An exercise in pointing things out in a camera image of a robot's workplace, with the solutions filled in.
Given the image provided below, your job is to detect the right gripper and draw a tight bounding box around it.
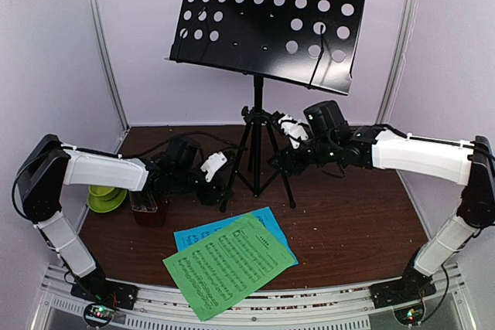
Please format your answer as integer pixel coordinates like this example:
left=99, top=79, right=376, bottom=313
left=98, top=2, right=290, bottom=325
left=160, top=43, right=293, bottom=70
left=268, top=131, right=337, bottom=178

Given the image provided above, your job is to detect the green sheet music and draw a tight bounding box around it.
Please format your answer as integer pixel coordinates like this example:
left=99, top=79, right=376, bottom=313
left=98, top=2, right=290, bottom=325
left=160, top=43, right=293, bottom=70
left=162, top=213, right=296, bottom=321

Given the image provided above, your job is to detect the green bowl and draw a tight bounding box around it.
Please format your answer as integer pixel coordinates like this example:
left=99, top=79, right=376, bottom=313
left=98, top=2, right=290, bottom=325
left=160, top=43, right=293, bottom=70
left=89, top=185, right=118, bottom=201

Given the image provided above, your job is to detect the aluminium frame post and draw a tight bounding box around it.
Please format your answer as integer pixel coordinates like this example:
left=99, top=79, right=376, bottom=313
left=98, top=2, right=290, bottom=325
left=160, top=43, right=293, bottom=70
left=88, top=0, right=130, bottom=131
left=375, top=0, right=418, bottom=124

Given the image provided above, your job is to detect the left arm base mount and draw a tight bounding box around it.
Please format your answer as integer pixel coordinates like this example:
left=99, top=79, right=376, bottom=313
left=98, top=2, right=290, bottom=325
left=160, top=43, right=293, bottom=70
left=70, top=281, right=138, bottom=328

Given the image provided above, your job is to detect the right aluminium frame post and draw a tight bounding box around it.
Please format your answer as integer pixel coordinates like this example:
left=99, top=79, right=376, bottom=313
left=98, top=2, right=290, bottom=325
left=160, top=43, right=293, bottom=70
left=375, top=0, right=418, bottom=124

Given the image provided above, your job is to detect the black music stand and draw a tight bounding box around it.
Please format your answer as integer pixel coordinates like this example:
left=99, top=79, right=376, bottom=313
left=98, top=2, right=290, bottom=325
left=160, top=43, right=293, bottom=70
left=169, top=0, right=365, bottom=196

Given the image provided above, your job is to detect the left aluminium frame post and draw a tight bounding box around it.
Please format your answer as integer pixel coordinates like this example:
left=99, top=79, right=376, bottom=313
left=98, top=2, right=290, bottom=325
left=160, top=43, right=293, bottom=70
left=88, top=0, right=130, bottom=131

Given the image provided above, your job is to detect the blue sheet music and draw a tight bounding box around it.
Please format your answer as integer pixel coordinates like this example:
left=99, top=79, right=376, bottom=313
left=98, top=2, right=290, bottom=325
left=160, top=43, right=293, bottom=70
left=174, top=206, right=299, bottom=266

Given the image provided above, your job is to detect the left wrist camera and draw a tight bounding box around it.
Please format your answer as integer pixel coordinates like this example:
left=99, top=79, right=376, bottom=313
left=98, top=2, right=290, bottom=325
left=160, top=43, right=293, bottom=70
left=200, top=150, right=235, bottom=183

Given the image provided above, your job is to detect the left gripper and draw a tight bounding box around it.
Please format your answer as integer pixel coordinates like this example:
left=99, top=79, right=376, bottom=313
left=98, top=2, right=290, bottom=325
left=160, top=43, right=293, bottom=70
left=172, top=166, right=234, bottom=206

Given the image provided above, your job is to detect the green saucer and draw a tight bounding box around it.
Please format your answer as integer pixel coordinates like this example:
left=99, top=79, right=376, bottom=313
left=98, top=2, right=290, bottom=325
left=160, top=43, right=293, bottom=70
left=87, top=188, right=128, bottom=213

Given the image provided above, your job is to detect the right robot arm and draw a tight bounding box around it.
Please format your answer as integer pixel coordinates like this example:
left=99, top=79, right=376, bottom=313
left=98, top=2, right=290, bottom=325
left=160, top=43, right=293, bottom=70
left=269, top=100, right=494, bottom=301

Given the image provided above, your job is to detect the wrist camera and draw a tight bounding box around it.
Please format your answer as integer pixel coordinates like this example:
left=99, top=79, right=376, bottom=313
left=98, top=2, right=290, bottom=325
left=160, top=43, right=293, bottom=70
left=200, top=150, right=235, bottom=183
left=271, top=111, right=309, bottom=149

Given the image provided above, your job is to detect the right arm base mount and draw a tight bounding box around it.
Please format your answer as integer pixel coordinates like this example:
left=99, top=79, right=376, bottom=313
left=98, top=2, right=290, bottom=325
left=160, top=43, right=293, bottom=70
left=370, top=279, right=436, bottom=326

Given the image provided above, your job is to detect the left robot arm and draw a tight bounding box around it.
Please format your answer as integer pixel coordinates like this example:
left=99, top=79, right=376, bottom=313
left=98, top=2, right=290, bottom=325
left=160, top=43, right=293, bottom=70
left=11, top=134, right=234, bottom=302

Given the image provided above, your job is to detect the front aluminium rail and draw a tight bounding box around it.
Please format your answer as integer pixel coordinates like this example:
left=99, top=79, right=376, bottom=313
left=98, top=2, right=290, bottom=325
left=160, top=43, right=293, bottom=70
left=29, top=264, right=479, bottom=329

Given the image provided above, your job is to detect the brown metronome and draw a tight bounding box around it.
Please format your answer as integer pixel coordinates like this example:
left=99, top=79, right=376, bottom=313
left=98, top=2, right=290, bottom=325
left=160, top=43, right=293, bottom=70
left=129, top=192, right=169, bottom=228

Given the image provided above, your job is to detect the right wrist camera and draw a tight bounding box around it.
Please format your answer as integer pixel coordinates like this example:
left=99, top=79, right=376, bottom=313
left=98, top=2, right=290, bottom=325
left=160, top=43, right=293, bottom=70
left=271, top=111, right=309, bottom=149

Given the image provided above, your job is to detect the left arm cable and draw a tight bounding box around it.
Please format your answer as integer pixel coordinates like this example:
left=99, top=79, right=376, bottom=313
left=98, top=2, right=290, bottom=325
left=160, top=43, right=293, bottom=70
left=138, top=131, right=248, bottom=161

